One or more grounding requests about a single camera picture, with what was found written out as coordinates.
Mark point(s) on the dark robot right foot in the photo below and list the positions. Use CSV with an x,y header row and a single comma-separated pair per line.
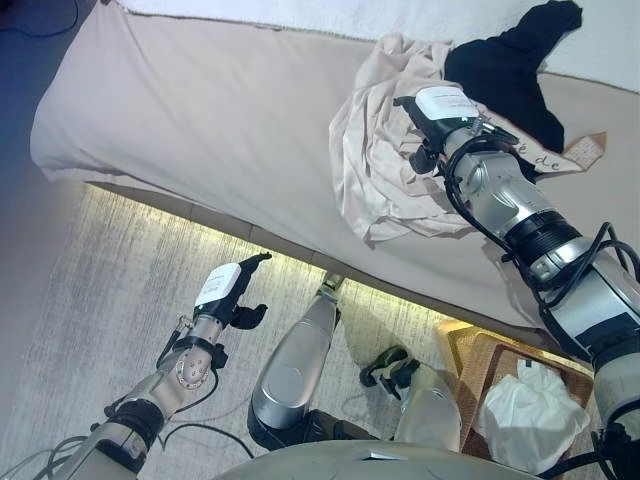
x,y
387,365

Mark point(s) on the silver robot left leg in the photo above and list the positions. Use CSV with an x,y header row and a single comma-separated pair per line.
x,y
290,380

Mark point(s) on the dark robot foot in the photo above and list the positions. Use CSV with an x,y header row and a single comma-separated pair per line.
x,y
387,365
331,284

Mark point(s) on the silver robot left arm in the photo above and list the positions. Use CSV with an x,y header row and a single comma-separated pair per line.
x,y
150,395

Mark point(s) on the bed with beige cover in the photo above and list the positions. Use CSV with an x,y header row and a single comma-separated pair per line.
x,y
200,125

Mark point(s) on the grey striped rug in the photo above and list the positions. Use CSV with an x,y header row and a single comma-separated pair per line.
x,y
100,275

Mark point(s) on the woven wicker basket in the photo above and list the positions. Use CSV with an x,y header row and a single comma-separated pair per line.
x,y
480,360

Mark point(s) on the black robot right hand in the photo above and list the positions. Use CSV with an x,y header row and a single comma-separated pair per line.
x,y
445,105

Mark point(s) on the black garment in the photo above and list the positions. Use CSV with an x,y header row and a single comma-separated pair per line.
x,y
500,70

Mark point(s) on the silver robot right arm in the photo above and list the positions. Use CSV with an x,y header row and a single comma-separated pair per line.
x,y
505,200

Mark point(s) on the silver robot right leg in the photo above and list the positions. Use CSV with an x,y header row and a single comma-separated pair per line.
x,y
430,415

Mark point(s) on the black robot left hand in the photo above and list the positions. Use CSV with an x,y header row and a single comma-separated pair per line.
x,y
220,285

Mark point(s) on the white textured bed runner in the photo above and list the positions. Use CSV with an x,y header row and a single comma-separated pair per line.
x,y
350,15

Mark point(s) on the beige garment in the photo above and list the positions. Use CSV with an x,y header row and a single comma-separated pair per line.
x,y
375,165

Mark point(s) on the silver robot leg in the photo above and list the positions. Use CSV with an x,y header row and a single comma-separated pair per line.
x,y
430,415
290,380

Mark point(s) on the white garment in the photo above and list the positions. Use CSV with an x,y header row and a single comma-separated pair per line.
x,y
530,410

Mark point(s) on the dark robot left foot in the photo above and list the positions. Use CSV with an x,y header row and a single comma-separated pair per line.
x,y
331,284

